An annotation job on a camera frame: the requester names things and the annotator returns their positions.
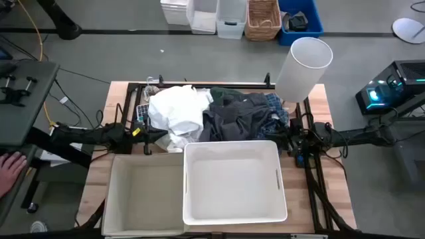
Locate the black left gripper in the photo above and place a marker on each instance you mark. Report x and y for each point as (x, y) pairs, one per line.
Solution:
(136, 137)

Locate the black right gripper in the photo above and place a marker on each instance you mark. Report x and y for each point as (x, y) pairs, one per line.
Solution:
(302, 136)

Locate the white lace garment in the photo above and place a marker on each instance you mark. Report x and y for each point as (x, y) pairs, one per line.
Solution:
(176, 113)

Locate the blue plaid shirt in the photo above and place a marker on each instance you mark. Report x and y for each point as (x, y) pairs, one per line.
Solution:
(277, 103)

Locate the dark grey garment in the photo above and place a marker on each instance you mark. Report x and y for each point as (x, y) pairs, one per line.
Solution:
(232, 123)

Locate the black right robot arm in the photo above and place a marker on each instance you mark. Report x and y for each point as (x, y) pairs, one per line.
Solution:
(358, 136)

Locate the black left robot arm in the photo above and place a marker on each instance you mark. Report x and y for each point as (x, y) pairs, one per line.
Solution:
(83, 134)

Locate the blue circuit module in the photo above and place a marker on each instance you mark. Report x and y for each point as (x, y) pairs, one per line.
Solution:
(300, 161)

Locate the grey keypad device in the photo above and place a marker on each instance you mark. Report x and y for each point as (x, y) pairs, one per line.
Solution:
(142, 111)

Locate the clear plastic holder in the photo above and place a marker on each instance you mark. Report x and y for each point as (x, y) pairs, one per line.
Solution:
(151, 89)

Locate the beige woven fabric bin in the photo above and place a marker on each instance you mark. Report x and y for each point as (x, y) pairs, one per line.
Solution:
(146, 196)

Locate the white-shade lamp with wooden base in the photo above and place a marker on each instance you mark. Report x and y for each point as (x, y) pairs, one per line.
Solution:
(299, 73)

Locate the white plastic bin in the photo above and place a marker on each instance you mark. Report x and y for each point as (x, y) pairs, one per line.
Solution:
(232, 186)

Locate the small white plug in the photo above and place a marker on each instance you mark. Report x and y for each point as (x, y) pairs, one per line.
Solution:
(63, 100)

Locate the white paper sheets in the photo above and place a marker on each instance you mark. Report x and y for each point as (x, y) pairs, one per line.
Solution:
(53, 156)

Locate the black computer case with lights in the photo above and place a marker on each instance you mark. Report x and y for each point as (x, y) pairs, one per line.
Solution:
(388, 89)

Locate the black bundle in crate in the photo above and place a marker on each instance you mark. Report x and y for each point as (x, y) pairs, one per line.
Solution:
(298, 22)

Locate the brown wicker basket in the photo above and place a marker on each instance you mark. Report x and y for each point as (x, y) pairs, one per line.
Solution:
(262, 20)

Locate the blue plastic crate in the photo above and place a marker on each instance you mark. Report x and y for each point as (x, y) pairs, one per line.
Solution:
(313, 20)

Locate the clear bin with black latch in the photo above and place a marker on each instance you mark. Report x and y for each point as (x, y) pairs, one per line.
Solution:
(230, 28)

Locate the clear plastic storage bin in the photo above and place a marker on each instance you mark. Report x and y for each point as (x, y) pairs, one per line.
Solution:
(202, 20)

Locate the white stacked storage bins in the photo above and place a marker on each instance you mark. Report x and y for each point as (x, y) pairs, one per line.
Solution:
(174, 11)

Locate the dark grey desk top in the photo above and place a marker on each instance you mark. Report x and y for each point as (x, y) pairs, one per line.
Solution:
(26, 116)

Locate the black caster wheel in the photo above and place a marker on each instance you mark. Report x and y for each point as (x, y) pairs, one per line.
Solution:
(32, 207)

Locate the black stand leg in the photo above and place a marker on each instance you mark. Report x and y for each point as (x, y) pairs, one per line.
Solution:
(63, 23)

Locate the white round floor object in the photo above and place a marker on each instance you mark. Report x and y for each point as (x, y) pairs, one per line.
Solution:
(38, 227)

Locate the person's hand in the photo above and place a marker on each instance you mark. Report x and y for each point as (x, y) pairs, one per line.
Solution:
(10, 171)

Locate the dark low desk surface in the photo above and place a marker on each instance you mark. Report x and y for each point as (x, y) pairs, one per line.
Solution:
(13, 206)

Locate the round white stand base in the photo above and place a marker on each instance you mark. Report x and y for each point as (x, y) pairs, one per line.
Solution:
(406, 30)

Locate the dark screen device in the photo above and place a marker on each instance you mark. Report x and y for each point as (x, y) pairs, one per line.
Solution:
(5, 53)

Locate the black frame clamp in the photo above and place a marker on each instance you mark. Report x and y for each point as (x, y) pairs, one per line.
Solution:
(267, 79)
(161, 80)

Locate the black aluminium table frame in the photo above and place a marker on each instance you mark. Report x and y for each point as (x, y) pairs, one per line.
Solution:
(252, 86)

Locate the black clamp bracket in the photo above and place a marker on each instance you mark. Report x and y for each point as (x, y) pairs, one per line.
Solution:
(13, 96)

